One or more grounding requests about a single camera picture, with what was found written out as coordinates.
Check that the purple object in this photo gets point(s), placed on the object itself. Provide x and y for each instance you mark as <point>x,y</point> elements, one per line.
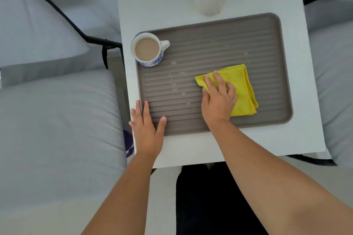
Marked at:
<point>128,144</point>

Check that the person's right hand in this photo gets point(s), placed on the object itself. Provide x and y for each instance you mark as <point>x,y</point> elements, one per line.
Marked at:
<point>219,105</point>

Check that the person's left forearm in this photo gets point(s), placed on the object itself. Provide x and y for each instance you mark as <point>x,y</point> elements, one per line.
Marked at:
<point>124,201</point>

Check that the white blue-patterned cup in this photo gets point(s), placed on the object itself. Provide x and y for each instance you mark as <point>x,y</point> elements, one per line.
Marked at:
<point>146,49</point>

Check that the person's black trousers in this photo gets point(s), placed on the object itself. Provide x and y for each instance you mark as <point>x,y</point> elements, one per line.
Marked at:
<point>209,204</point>

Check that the grey ribbed tray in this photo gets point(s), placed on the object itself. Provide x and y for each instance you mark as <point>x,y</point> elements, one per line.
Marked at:
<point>234,44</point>

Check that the yellow cloth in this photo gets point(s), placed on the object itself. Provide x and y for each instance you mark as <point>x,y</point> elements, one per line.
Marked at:
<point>242,89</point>

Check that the person's left hand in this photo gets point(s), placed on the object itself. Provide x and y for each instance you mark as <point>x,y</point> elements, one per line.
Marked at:
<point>147,138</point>

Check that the person's right forearm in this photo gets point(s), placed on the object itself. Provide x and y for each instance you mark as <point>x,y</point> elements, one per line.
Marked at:
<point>275,188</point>

